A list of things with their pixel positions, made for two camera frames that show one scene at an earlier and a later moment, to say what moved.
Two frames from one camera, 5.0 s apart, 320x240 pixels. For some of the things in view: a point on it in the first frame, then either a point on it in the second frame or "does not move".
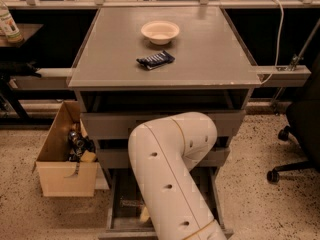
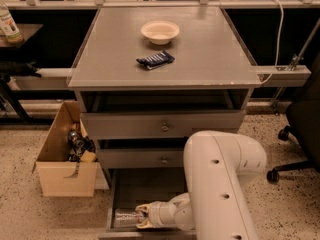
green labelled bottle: [8, 27] does not move
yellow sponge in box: [88, 156] does not move
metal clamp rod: [297, 59] does not move
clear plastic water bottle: [131, 202] -> [127, 217]
